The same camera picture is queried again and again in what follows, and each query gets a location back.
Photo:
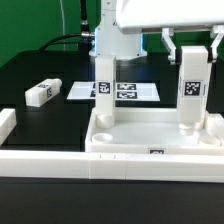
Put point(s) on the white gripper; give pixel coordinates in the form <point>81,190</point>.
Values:
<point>154,16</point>

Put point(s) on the white front fence bar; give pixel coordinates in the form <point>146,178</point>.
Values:
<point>161,167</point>

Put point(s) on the white left fence block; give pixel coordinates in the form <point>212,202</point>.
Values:
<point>7,123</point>

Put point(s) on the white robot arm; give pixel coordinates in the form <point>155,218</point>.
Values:
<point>109,40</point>

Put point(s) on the white desk top tray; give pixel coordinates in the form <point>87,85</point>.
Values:
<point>155,131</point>

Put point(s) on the marker tag sheet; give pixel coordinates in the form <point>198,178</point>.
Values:
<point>124,91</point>

